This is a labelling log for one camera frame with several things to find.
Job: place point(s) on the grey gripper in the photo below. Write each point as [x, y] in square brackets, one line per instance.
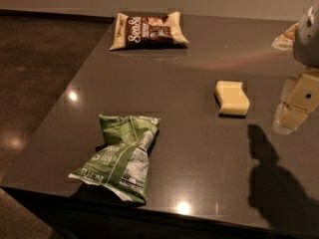
[307, 42]

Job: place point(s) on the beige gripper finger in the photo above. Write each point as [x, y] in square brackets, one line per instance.
[287, 120]

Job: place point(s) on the brown chip bag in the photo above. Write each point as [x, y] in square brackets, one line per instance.
[147, 32]

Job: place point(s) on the crumpled light bag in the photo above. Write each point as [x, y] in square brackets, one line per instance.
[285, 41]

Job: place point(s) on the green chip bag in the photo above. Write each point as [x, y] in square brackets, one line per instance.
[122, 166]

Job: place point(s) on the yellow sponge block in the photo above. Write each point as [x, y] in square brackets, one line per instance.
[231, 98]

